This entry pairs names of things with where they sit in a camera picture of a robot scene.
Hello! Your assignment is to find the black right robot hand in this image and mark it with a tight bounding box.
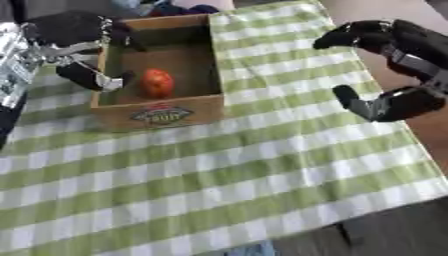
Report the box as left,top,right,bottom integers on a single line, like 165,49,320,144
311,19,448,123

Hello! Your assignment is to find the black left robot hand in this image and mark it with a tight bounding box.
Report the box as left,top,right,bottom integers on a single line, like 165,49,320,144
21,10,149,93

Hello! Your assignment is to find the tan cardboard box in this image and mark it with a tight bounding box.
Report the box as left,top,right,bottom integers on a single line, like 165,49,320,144
89,13,228,132

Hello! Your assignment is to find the person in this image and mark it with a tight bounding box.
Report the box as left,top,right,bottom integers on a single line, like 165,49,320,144
110,0,237,18

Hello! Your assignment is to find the red toy apple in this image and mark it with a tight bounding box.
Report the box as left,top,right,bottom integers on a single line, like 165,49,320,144
138,68,177,100

